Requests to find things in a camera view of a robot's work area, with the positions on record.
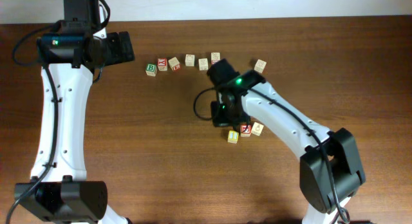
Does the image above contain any beige gnome picture block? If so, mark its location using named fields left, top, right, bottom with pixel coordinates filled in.
left=251, top=122, right=264, bottom=136

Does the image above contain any tilted red-sided wooden block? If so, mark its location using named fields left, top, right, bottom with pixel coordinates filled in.
left=168, top=57, right=181, bottom=71

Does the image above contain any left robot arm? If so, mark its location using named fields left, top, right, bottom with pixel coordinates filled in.
left=14, top=0, right=135, bottom=223

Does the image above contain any red letter E block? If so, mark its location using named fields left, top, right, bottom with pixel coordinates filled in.
left=240, top=124, right=252, bottom=137

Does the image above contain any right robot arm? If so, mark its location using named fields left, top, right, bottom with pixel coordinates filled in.
left=207, top=59, right=366, bottom=223

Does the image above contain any plain beige picture block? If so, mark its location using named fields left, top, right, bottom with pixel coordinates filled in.
left=185, top=54, right=196, bottom=67

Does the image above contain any green letter B block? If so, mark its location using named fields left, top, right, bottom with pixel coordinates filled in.
left=145, top=64, right=158, bottom=77

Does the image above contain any beige block red side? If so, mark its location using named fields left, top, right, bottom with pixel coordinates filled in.
left=198, top=58, right=209, bottom=71

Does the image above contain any beige blue-sided H block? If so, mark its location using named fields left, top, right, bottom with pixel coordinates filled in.
left=254, top=59, right=267, bottom=73

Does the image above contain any yellow letter I block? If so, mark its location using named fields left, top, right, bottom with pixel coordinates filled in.
left=227, top=131, right=239, bottom=144

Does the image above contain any red letter Y block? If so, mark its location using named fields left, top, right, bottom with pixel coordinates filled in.
left=157, top=58, right=168, bottom=71

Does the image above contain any tilted beige red-edged block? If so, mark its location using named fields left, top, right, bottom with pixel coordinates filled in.
left=211, top=52, right=221, bottom=65

